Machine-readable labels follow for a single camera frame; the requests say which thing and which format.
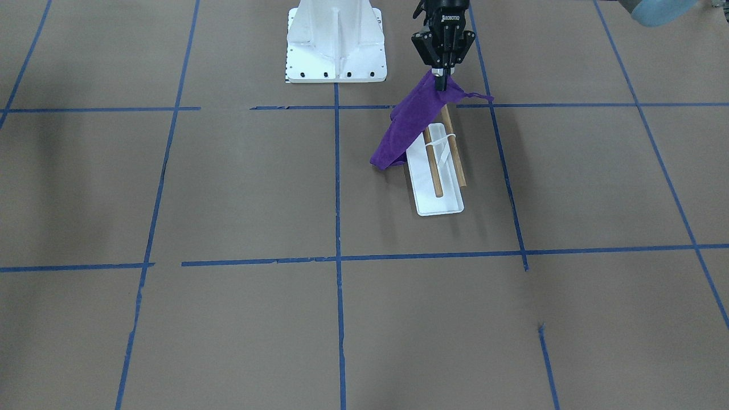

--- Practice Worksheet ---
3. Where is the white rubber band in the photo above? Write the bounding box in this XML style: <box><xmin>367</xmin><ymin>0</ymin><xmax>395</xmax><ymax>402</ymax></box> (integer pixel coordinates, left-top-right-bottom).
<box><xmin>425</xmin><ymin>133</ymin><xmax>456</xmax><ymax>166</ymax></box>

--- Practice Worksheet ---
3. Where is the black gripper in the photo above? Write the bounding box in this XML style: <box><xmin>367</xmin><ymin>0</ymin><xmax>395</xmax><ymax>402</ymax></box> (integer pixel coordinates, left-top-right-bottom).
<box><xmin>411</xmin><ymin>1</ymin><xmax>476</xmax><ymax>91</ymax></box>

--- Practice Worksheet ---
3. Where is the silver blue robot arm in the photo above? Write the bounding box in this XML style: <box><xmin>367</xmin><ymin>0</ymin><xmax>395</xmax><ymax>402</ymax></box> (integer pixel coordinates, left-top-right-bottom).
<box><xmin>411</xmin><ymin>1</ymin><xmax>696</xmax><ymax>92</ymax></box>

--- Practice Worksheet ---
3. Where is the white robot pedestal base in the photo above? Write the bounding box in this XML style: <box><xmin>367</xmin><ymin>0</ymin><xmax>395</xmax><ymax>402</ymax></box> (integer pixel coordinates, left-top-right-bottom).
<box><xmin>285</xmin><ymin>1</ymin><xmax>388</xmax><ymax>83</ymax></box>

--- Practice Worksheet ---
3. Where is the purple towel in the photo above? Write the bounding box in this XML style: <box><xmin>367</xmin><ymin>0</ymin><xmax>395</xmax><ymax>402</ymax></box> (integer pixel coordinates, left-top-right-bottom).
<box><xmin>370</xmin><ymin>72</ymin><xmax>494</xmax><ymax>170</ymax></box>

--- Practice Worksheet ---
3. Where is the white rack base tray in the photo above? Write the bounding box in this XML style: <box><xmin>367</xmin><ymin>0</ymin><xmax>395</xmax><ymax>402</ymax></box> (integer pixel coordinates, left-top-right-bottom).
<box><xmin>406</xmin><ymin>124</ymin><xmax>465</xmax><ymax>217</ymax></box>

